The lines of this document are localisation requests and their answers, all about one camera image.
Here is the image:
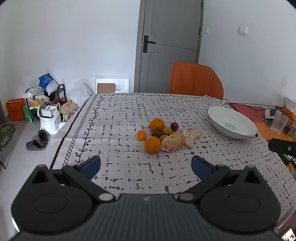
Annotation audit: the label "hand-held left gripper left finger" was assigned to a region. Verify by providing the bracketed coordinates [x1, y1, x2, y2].
[30, 155, 116, 204]

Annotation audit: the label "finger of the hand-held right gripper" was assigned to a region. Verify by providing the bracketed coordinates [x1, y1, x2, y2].
[268, 138, 296, 158]

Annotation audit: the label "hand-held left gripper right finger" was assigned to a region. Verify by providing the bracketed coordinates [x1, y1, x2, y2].
[177, 155, 267, 204]

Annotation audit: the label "pale peeled pomelo piece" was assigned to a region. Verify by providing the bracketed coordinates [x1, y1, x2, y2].
[183, 127, 201, 148]

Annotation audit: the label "pinkish peeled pomelo piece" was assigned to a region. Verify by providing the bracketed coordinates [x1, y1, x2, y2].
[161, 132, 186, 153]

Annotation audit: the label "white bowl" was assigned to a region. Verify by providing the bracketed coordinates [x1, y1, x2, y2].
[207, 106, 258, 140]

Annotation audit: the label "large orange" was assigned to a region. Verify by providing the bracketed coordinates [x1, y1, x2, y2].
[149, 118, 165, 132]
[144, 136, 162, 153]

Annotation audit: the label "clear plastic cup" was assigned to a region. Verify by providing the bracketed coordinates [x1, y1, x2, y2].
[270, 109, 290, 135]

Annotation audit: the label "yellow snack bag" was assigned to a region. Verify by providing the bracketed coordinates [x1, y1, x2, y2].
[283, 96, 296, 117]

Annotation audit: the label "white shopping bag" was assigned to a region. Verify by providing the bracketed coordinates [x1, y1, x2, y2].
[37, 103, 62, 135]

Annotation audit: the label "brown paper bag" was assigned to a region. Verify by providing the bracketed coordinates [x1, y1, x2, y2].
[60, 100, 79, 121]

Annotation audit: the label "clear plastic bag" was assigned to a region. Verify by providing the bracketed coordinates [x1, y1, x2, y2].
[69, 83, 92, 107]

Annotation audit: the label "brown cardboard sheet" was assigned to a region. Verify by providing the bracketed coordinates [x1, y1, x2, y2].
[97, 83, 115, 94]

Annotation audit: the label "black metal rack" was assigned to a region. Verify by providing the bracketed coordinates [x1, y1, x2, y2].
[25, 84, 67, 121]

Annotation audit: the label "green box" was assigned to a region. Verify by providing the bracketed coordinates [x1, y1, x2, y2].
[22, 105, 34, 123]

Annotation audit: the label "yellow slippers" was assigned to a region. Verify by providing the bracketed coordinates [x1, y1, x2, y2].
[30, 98, 46, 109]

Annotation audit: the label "orange chair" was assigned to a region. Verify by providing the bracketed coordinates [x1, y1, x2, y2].
[169, 61, 224, 100]

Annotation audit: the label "white foam packaging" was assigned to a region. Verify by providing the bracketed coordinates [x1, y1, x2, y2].
[95, 77, 130, 94]

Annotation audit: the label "green floor mat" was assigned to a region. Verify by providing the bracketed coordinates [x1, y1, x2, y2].
[0, 123, 16, 153]

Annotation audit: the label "blue and white bag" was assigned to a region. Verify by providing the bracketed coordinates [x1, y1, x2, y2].
[38, 73, 57, 94]

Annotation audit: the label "orange box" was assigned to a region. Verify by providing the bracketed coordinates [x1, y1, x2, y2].
[6, 98, 26, 121]

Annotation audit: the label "grey door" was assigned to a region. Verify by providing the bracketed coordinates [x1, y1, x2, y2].
[134, 0, 204, 93]

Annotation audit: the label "black cable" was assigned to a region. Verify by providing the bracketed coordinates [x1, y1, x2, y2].
[219, 99, 279, 112]

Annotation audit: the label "black door handle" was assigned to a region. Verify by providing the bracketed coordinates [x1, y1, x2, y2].
[143, 35, 156, 53]

